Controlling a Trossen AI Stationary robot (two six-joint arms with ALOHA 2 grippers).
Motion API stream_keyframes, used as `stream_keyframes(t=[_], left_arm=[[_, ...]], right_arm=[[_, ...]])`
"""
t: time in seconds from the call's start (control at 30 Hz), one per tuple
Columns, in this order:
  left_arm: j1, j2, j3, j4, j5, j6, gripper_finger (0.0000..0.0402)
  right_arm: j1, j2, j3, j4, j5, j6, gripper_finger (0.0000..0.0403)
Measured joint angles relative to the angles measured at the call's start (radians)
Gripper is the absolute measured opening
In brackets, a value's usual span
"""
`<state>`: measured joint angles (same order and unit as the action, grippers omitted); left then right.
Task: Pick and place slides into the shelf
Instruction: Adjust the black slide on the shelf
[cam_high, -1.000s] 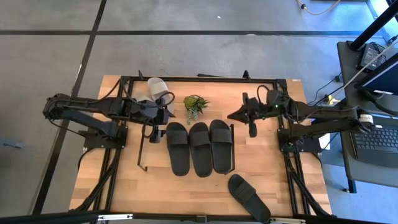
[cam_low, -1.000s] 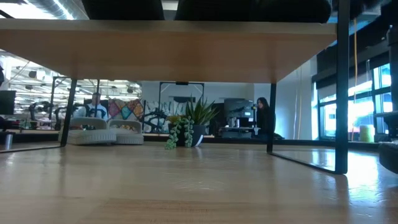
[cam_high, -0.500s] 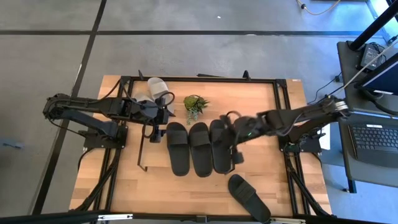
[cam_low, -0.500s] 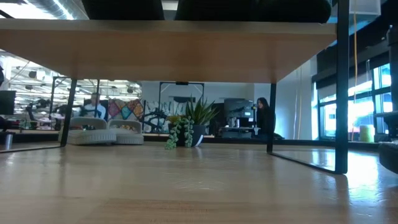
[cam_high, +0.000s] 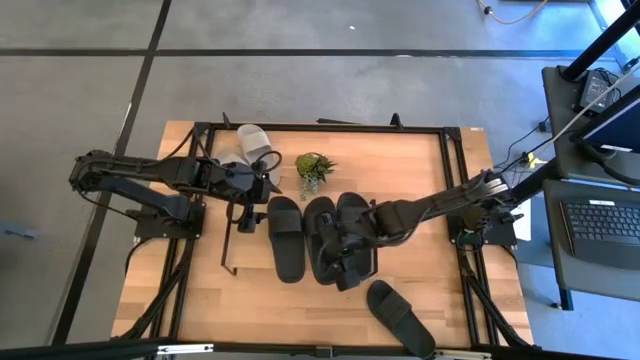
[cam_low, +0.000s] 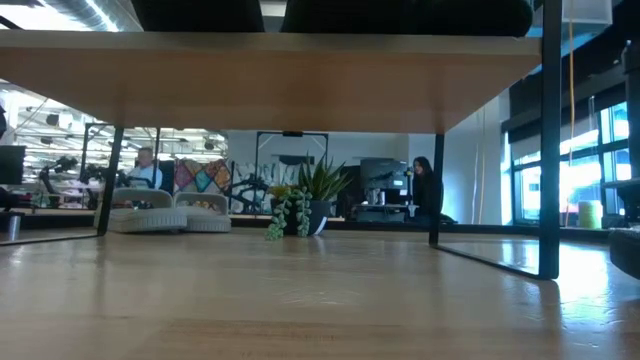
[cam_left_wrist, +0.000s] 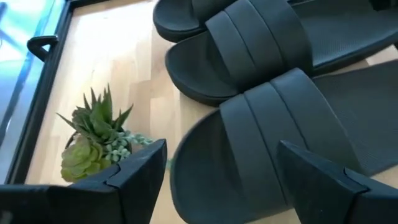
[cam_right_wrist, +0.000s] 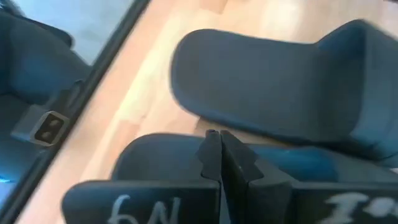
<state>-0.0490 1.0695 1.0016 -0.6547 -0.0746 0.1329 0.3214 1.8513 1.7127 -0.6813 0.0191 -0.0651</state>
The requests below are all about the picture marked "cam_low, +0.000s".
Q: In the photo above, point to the wooden shelf black metal legs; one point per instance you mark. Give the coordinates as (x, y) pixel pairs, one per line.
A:
(250, 85)

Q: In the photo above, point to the grey rubber slide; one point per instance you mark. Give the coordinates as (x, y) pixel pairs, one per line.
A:
(210, 223)
(150, 222)

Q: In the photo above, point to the black background robot arm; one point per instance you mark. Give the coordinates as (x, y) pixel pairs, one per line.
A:
(92, 172)
(60, 165)

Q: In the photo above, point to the succulent plants in black pot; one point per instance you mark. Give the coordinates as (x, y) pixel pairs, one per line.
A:
(320, 215)

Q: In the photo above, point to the black desk monitor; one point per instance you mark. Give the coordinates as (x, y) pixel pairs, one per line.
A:
(382, 172)

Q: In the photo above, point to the grey background desk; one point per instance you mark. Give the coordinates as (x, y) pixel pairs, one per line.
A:
(380, 212)

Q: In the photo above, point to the dark bicycle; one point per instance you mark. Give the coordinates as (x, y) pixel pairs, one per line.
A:
(245, 189)

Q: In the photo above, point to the person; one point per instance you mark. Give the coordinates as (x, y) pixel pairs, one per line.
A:
(147, 172)
(425, 190)

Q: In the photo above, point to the colourful patchwork panel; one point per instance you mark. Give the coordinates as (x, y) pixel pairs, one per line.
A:
(200, 177)

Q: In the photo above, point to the dark rounded object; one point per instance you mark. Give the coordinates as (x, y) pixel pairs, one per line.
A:
(449, 219)

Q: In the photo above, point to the black rectangular screen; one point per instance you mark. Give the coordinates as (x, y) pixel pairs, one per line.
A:
(167, 177)

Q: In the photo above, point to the yellow-green cup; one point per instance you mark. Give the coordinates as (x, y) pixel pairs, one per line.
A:
(590, 215)

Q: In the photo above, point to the black computer monitor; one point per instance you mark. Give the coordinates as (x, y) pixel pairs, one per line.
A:
(11, 165)

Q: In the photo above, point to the silver metal cylinder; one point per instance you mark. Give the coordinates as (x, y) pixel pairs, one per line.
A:
(12, 225)

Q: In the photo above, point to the white ceiling lamp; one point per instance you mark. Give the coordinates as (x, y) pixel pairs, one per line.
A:
(587, 12)

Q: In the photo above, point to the black aluminium table frame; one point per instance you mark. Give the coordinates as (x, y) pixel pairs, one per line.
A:
(340, 226)

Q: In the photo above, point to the silver ventilation duct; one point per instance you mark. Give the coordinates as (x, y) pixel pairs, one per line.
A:
(75, 7)

